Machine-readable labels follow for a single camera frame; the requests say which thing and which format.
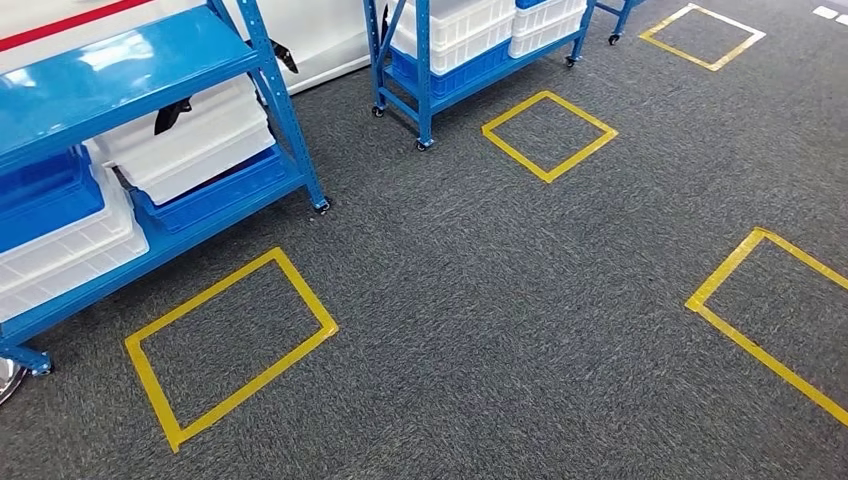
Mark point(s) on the blue metal shelf rack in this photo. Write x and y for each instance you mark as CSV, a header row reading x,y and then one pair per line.
x,y
424,86
623,16
99,79

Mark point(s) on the white car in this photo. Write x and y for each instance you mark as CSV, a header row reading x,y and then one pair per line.
x,y
318,33

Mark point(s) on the red barrier belt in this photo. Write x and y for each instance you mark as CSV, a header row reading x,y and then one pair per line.
x,y
66,23

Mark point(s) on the chrome stanchion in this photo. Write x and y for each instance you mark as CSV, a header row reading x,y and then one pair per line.
x,y
10,384

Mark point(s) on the black bracket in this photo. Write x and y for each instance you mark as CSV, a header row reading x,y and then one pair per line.
x,y
171,116
285,56

